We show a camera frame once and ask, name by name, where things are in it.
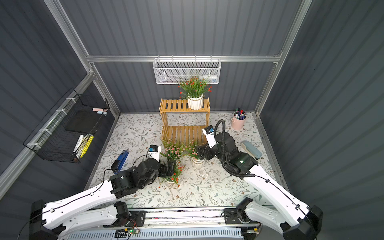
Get red flower pot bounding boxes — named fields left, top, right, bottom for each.
left=165, top=161, right=185, bottom=188
left=179, top=75, right=212, bottom=111

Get pink flower pot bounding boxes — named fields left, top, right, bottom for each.
left=185, top=143, right=205, bottom=169
left=160, top=141, right=186, bottom=162

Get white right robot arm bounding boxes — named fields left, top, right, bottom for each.
left=197, top=126, right=323, bottom=240

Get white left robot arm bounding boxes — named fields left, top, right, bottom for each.
left=29, top=158, right=177, bottom=240

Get wooden two-tier rack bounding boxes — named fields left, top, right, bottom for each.
left=159, top=98, right=211, bottom=145

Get pink pen cup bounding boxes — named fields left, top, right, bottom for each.
left=231, top=117, right=246, bottom=130

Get light blue stapler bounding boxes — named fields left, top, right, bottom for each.
left=241, top=141, right=262, bottom=160

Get markers in pink cup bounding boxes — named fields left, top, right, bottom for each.
left=234, top=108, right=247, bottom=120

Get yellow marker in basket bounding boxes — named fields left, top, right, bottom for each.
left=77, top=135, right=94, bottom=159

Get white tube in basket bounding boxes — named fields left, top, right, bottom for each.
left=73, top=135, right=84, bottom=153

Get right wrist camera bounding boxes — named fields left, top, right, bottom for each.
left=202, top=125, right=217, bottom=148

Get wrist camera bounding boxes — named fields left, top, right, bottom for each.
left=202, top=125, right=217, bottom=148
left=148, top=145, right=162, bottom=162

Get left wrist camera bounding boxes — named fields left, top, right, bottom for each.
left=148, top=145, right=162, bottom=162

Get metal base rail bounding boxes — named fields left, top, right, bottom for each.
left=59, top=206, right=301, bottom=240

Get white wire wall basket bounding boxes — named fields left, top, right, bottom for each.
left=153, top=58, right=222, bottom=85

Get black wire wall basket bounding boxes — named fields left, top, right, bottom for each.
left=24, top=89, right=110, bottom=164

